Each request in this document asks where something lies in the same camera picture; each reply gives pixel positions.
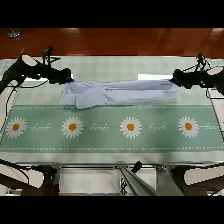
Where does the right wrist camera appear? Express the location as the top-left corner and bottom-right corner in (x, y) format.
(195, 52), (212, 72)

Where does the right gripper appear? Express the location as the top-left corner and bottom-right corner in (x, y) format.
(170, 68), (194, 90)

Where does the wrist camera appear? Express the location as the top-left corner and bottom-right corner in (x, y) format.
(41, 46), (62, 68)
(195, 52), (212, 72)

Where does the light blue shirt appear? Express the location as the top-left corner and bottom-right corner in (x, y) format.
(58, 79), (182, 110)

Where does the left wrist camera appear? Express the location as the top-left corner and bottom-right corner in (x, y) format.
(41, 46), (62, 68)

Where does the black cable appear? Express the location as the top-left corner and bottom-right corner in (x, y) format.
(204, 87), (224, 138)
(0, 79), (50, 133)

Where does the silver frame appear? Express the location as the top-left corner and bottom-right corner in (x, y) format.
(31, 162), (188, 197)

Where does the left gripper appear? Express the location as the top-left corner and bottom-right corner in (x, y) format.
(48, 67), (75, 85)

